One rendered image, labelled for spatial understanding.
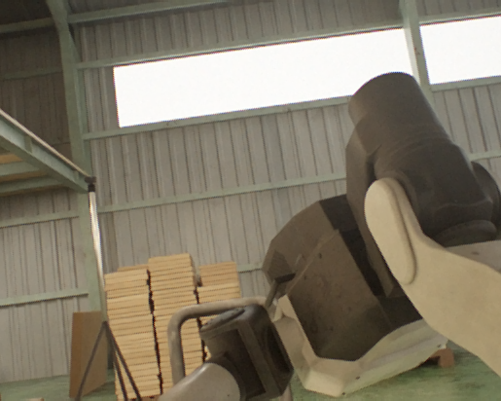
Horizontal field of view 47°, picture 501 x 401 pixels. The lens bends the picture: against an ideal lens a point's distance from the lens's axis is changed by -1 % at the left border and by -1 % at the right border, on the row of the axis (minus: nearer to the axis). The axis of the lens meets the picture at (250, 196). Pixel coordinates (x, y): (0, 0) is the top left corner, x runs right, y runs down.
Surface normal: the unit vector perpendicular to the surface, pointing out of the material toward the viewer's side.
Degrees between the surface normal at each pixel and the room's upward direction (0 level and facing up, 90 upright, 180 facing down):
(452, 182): 65
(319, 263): 93
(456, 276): 100
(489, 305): 90
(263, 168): 90
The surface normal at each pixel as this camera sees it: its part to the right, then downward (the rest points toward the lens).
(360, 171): -0.96, 0.09
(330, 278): -0.87, 0.10
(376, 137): -0.82, -0.15
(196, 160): 0.00, -0.17
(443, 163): 0.16, -0.59
